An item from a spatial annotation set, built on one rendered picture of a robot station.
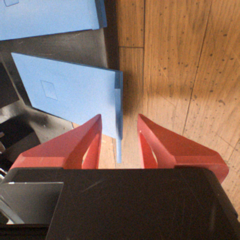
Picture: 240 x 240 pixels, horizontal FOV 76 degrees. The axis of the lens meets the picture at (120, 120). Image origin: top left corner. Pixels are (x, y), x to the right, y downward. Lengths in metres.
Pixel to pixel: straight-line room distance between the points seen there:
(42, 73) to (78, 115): 0.06
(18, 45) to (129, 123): 0.15
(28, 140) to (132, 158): 0.22
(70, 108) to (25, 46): 0.08
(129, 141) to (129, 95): 0.06
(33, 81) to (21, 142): 0.17
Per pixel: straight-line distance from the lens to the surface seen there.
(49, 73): 0.18
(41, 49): 0.18
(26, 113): 0.34
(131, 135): 0.18
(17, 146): 0.35
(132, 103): 0.16
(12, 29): 0.20
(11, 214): 5.86
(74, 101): 0.17
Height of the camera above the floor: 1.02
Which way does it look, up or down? 44 degrees down
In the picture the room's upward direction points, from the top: 136 degrees counter-clockwise
